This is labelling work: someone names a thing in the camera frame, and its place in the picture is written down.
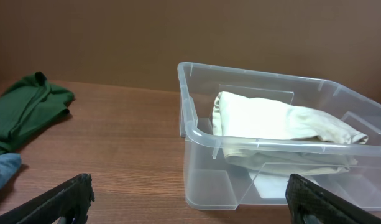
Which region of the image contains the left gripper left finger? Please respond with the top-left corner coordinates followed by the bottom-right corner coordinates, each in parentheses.
top-left (0, 174), bottom-right (94, 224)

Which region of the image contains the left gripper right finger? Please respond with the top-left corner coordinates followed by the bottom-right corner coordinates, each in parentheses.
top-left (285, 174), bottom-right (381, 224)

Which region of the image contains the cream cloth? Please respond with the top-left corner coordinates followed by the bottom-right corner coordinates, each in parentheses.
top-left (212, 91), bottom-right (369, 175)

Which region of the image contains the blue denim folded cloth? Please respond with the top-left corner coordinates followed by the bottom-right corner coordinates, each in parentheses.
top-left (0, 153), bottom-right (22, 190)

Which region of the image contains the clear plastic storage bin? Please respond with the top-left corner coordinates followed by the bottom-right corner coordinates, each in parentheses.
top-left (177, 62), bottom-right (381, 211)

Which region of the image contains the green folded garment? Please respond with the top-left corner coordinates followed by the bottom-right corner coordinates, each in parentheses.
top-left (0, 72), bottom-right (75, 155)

